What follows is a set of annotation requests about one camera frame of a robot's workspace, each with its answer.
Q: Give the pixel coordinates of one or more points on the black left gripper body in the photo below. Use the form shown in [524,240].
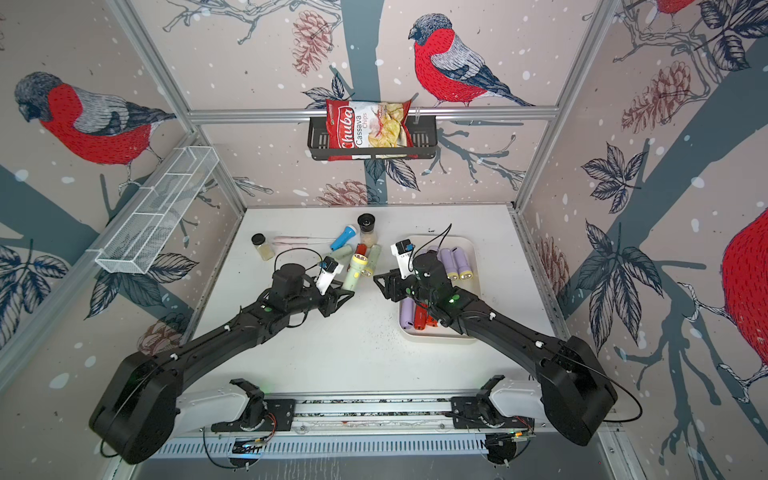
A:
[327,303]

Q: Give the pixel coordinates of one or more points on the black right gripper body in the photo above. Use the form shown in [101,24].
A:
[410,288]

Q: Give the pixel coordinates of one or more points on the purple flashlight with yellow button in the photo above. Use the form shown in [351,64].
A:
[463,267]

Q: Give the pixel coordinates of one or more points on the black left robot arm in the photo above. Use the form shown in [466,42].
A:
[137,413]

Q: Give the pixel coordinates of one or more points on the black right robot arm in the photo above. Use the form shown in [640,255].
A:
[576,394]

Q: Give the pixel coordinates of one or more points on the cream plastic storage tray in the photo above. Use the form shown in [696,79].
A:
[440,334]

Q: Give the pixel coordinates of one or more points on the large purple flashlight yellow rim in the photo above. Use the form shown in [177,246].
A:
[406,313]

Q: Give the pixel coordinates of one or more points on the medium green flashlight yellow rim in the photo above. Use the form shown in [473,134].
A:
[342,254]

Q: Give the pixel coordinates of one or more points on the large pale green flashlight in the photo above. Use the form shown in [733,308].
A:
[355,271]

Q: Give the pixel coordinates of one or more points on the glass spice grinder black cap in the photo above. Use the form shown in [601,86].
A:
[366,224]

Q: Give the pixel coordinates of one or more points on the small glass jar black lid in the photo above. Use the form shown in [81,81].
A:
[262,246]

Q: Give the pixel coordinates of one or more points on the red cassava chips bag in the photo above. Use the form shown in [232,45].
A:
[366,125]

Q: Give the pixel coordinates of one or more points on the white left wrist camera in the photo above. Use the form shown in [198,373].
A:
[329,267]

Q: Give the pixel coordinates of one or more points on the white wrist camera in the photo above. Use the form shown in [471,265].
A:
[329,267]
[402,251]

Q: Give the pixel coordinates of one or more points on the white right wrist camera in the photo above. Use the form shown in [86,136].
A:
[402,251]

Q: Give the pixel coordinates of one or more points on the pink wire utensil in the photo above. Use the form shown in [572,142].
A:
[300,240]

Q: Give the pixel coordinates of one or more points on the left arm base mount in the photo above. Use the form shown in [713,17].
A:
[259,412]

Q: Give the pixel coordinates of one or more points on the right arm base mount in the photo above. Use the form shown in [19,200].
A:
[477,411]

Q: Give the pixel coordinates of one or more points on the black wall basket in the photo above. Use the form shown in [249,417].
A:
[415,138]

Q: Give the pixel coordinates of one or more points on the white wire mesh shelf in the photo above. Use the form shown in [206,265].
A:
[141,237]

